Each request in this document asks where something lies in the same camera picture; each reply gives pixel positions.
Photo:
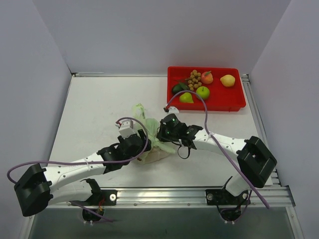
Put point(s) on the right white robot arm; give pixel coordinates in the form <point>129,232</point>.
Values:
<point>253,160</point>

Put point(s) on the orange peach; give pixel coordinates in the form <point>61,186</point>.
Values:
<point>207,77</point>

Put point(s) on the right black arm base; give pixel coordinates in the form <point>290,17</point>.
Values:
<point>231,208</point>

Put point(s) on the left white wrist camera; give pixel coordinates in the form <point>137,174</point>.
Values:
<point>126,128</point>

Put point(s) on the aluminium front rail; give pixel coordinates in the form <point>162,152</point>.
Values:
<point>162,196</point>

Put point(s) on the pale green plastic bag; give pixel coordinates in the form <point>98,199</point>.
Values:
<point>159,150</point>

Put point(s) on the brown longan bunch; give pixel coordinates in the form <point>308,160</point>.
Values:
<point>191,83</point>

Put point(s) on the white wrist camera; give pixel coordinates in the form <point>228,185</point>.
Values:
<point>126,128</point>
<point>171,110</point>

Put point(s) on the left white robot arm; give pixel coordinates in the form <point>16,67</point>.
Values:
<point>40,186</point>

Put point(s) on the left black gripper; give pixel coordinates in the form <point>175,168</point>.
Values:
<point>144,139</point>

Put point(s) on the yellow lemon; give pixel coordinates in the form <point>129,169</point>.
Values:
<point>228,81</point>

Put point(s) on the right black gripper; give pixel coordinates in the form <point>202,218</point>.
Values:
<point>161,130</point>

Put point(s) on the green pear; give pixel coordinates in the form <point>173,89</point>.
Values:
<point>186,98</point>

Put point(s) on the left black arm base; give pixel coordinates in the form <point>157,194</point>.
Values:
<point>104,199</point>

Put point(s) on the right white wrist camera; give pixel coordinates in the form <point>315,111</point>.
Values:
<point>171,110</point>

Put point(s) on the green apple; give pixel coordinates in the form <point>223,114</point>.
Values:
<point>203,92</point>

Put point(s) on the red plastic tray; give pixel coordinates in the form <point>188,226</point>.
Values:
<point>221,86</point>

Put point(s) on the dark green avocado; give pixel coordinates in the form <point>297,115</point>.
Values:
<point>176,89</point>

